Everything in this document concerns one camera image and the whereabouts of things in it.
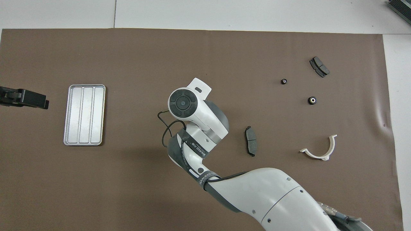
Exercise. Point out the short grey brake pad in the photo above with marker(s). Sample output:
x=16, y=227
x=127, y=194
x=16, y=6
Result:
x=319, y=66

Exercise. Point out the silver ribbed metal tray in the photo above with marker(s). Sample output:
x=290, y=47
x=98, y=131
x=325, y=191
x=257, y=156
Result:
x=84, y=115

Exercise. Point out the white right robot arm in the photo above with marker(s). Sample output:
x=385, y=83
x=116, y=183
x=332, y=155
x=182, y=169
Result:
x=273, y=199

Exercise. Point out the small black bearing gear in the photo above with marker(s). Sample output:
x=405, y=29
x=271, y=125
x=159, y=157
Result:
x=284, y=81

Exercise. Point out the black ribbed device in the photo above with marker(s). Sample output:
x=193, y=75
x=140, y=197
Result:
x=401, y=6

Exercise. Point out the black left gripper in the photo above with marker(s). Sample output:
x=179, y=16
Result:
x=9, y=97

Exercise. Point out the brown paper table mat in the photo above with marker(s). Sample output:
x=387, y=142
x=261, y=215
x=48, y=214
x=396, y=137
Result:
x=128, y=192

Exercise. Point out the long grey brake pad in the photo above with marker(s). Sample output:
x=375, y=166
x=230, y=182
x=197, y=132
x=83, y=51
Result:
x=251, y=142

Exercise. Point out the large black bearing gear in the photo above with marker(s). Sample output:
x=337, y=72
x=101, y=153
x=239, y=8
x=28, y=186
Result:
x=312, y=100

